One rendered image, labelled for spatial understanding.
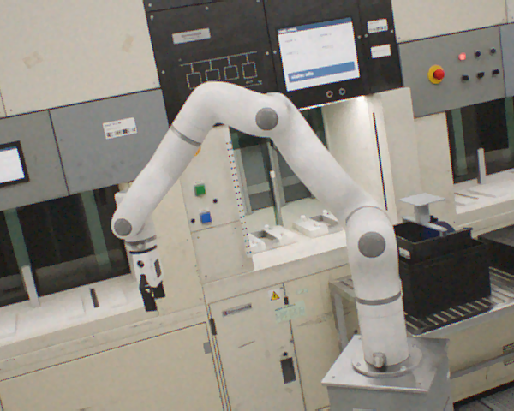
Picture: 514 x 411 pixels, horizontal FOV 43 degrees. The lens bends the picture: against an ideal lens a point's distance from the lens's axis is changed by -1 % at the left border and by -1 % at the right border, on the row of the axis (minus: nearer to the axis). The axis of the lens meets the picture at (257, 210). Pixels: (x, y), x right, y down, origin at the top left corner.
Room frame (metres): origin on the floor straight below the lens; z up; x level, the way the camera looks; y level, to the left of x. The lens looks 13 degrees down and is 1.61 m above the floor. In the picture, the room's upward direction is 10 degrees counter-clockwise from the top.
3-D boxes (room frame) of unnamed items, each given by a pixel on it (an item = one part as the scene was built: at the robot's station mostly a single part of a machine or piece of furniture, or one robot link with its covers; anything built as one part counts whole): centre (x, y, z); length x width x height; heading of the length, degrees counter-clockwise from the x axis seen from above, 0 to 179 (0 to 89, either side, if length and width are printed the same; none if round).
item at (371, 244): (1.58, -0.27, 1.07); 0.19 x 0.12 x 0.24; 171
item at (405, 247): (1.99, -0.51, 0.93); 0.24 x 0.20 x 0.32; 15
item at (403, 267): (1.99, -0.51, 0.85); 0.28 x 0.28 x 0.17; 15
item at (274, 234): (2.56, -0.01, 0.89); 0.22 x 0.21 x 0.04; 16
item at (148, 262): (1.70, 0.32, 1.12); 0.10 x 0.07 x 0.11; 171
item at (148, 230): (1.70, 0.32, 1.26); 0.09 x 0.08 x 0.13; 171
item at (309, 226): (2.64, -0.27, 0.89); 0.22 x 0.21 x 0.04; 16
